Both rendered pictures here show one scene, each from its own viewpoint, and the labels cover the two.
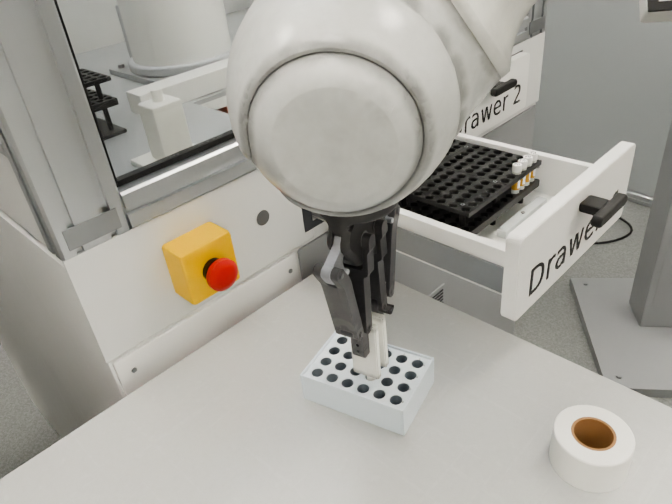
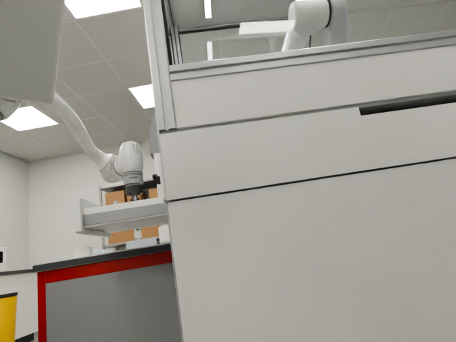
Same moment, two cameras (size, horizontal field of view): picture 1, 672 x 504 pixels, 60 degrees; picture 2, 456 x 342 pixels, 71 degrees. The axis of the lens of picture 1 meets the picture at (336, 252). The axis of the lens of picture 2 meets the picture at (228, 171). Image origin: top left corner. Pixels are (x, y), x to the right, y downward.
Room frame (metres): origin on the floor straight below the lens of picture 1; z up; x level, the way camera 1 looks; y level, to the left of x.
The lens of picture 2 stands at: (1.67, -0.87, 0.69)
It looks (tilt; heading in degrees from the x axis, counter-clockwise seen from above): 14 degrees up; 128
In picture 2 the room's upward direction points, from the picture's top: 9 degrees counter-clockwise
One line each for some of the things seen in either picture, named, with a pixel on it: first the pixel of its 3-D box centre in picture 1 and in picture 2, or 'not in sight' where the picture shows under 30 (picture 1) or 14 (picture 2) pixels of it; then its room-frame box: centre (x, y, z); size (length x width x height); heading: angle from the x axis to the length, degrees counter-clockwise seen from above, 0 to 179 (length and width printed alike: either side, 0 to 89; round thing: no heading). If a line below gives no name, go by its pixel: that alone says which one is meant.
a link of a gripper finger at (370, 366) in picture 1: (365, 349); not in sight; (0.44, -0.02, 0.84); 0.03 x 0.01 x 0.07; 57
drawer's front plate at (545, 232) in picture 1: (572, 224); (95, 220); (0.58, -0.29, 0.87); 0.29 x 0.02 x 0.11; 132
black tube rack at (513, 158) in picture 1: (436, 185); not in sight; (0.73, -0.15, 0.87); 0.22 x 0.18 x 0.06; 42
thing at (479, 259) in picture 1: (431, 186); (154, 213); (0.74, -0.15, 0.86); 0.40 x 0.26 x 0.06; 42
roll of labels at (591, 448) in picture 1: (590, 447); (83, 253); (0.34, -0.22, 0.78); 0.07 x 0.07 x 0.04
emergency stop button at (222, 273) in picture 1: (219, 273); not in sight; (0.56, 0.14, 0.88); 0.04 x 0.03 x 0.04; 132
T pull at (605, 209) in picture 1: (598, 206); not in sight; (0.56, -0.31, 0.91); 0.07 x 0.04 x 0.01; 132
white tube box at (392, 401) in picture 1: (368, 378); (141, 245); (0.46, -0.02, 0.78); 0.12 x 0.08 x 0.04; 57
